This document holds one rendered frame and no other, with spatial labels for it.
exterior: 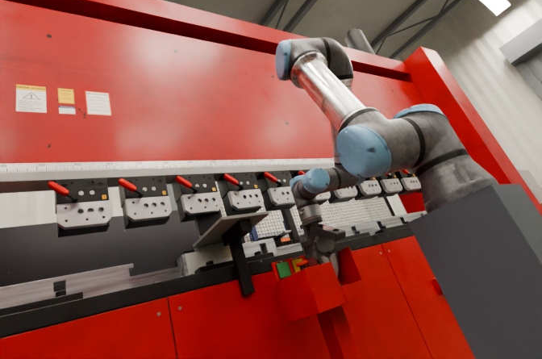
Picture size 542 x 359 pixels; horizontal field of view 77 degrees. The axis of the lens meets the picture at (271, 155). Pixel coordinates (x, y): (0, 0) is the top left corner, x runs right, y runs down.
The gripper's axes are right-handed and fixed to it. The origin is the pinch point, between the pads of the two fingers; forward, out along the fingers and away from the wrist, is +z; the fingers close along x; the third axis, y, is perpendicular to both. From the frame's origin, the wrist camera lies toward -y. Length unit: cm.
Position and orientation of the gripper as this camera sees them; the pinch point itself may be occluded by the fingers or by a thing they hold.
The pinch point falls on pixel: (335, 279)
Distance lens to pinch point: 115.8
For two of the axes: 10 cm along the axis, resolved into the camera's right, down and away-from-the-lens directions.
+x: -8.2, 0.2, -5.7
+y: -5.0, 4.3, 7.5
